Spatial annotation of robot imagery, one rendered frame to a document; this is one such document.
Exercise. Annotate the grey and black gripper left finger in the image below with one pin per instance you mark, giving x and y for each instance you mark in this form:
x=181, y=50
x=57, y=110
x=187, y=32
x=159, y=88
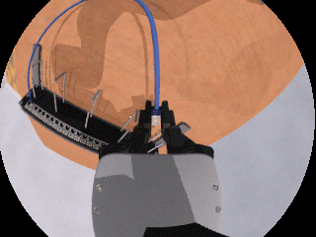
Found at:
x=136, y=141

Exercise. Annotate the white cable plug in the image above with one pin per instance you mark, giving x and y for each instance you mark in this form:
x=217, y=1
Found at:
x=156, y=114

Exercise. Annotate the blue patch cord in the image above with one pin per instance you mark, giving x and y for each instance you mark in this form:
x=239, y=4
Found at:
x=155, y=49

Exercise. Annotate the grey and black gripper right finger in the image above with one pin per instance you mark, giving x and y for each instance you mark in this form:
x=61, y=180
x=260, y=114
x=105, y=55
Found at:
x=175, y=140

